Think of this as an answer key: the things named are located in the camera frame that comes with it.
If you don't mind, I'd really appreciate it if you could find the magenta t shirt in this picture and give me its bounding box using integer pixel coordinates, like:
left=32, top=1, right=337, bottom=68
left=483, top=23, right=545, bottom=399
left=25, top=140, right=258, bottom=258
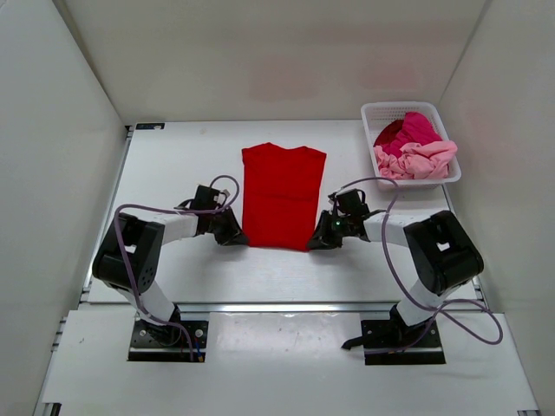
left=387, top=112, right=442, bottom=158

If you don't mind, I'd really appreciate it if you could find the white plastic laundry basket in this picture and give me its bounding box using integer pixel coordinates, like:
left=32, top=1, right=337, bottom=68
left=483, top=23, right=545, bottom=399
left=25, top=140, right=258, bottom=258
left=361, top=101, right=461, bottom=189

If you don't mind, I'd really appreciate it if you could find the dark red t shirt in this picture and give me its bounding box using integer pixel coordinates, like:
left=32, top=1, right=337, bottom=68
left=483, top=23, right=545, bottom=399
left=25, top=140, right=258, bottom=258
left=374, top=120, right=403, bottom=148

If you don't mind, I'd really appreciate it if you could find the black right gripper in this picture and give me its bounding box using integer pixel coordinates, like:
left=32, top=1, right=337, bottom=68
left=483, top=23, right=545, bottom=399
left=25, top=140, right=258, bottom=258
left=306, top=211, right=352, bottom=251

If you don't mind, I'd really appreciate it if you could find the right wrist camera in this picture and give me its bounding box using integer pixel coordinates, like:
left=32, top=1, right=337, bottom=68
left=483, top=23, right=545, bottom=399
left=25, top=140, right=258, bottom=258
left=328, top=189, right=369, bottom=217

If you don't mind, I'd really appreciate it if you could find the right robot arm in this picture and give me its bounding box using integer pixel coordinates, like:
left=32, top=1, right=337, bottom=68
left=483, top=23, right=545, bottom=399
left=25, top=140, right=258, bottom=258
left=307, top=210, right=484, bottom=348

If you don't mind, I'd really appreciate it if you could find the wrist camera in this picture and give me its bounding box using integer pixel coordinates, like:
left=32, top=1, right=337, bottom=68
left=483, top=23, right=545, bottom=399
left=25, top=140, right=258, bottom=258
left=328, top=189, right=369, bottom=217
left=189, top=185, right=230, bottom=211

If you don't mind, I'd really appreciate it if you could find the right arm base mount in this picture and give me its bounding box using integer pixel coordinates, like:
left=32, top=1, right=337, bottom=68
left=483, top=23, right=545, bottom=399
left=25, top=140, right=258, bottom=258
left=342, top=320, right=447, bottom=366

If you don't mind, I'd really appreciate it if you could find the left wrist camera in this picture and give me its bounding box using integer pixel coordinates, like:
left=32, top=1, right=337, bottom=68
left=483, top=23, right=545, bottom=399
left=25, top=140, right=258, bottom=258
left=189, top=185, right=230, bottom=211

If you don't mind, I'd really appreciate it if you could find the light pink t shirt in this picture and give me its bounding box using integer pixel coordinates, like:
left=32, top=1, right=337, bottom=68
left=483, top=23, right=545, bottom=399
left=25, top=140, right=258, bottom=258
left=374, top=141, right=458, bottom=180

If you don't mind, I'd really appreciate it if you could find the dark label sticker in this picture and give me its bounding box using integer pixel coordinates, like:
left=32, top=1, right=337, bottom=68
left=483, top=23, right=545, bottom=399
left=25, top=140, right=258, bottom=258
left=134, top=122, right=165, bottom=130

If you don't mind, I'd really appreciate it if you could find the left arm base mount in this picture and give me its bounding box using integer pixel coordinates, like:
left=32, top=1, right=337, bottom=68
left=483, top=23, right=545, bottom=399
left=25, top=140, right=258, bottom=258
left=127, top=316, right=209, bottom=363

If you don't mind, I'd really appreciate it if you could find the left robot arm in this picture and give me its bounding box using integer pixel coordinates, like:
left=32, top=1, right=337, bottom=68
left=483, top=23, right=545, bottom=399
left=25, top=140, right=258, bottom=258
left=92, top=204, right=249, bottom=345

